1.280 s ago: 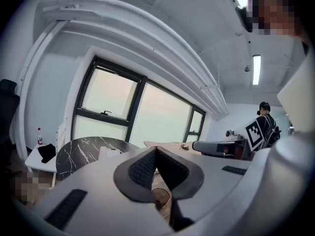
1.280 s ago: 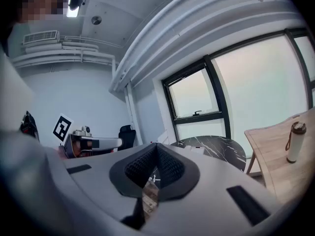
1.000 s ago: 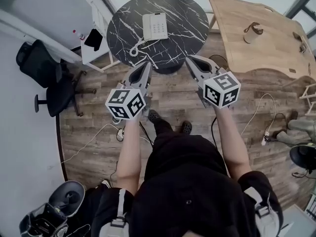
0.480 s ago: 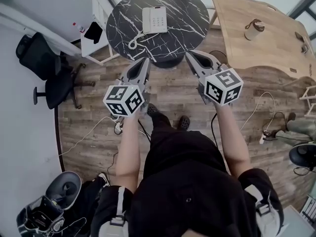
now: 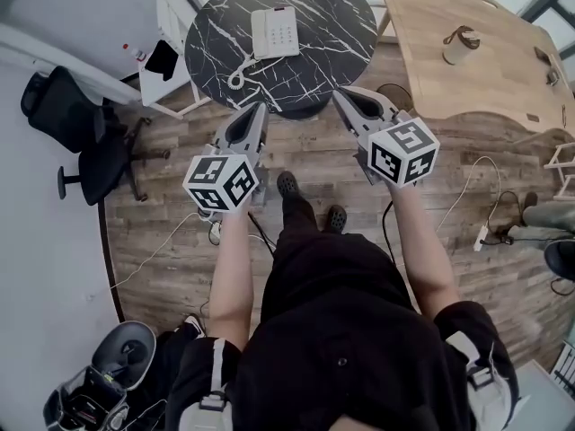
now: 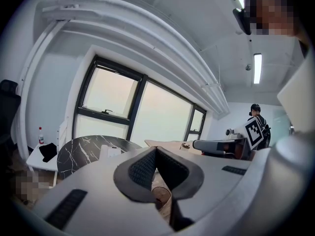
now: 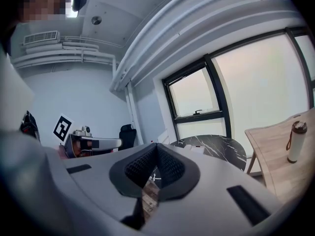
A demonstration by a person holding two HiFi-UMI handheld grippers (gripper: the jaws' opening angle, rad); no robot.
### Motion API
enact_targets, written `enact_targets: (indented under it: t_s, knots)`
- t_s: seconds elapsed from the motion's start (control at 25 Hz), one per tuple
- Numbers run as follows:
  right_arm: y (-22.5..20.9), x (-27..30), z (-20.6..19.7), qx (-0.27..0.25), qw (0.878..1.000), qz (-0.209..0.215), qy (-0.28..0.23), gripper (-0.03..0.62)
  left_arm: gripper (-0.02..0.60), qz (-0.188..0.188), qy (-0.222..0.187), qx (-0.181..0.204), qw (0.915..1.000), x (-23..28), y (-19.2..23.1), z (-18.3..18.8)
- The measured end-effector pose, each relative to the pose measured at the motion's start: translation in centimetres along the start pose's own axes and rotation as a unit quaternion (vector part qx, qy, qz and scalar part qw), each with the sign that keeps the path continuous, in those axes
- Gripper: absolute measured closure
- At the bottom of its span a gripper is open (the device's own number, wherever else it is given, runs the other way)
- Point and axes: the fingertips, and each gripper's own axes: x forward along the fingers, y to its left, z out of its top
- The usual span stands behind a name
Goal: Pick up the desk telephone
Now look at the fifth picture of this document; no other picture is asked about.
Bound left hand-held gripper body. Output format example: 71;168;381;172
182;140;270;222

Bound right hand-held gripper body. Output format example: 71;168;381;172
352;109;440;191

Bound white telephone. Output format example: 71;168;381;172
250;6;301;61

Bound person's left forearm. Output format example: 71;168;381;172
208;208;252;352

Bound person's right forearm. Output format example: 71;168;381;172
388;181;460;318

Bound person's left black shoe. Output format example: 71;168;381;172
276;172;301;197

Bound person's black shoe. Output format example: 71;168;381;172
323;205;349;234
276;172;301;197

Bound black marble round table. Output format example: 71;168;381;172
183;0;378;119

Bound white side table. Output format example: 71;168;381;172
125;0;212;120

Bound person's right black shoe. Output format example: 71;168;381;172
323;205;349;234

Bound black cloth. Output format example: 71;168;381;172
144;40;180;83

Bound light wooden desk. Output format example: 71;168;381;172
372;0;575;136

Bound white power strip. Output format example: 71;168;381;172
473;224;491;253

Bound clear bottle with red cap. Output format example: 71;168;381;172
121;42;148;62

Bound black office chair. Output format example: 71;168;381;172
20;65;172;207

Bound white desk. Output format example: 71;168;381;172
0;22;140;105

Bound person's black clothing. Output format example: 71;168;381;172
165;190;522;431

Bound black round chair base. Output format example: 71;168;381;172
543;238;575;282

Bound open grey equipment case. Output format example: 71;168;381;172
42;321;158;431

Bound black cable loop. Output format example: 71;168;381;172
376;83;412;112

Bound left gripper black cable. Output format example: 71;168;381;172
246;211;278;255

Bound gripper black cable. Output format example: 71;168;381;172
246;211;278;255
381;199;399;264

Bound white power strip cable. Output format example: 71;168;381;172
435;155;502;242

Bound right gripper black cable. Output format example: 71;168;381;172
381;199;399;264

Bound white cylinder with brown strap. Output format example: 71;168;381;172
442;24;482;66

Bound long white floor cable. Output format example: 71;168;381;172
110;211;212;291

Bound thin black floor cable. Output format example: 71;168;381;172
487;189;522;246

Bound left grey shoulder strap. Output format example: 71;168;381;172
179;337;231;431

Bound grey shoulder strap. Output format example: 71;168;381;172
444;330;513;431
179;337;231;431

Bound right grey shoulder strap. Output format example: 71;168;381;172
444;330;513;431

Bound black wire rack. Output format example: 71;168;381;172
552;343;575;399

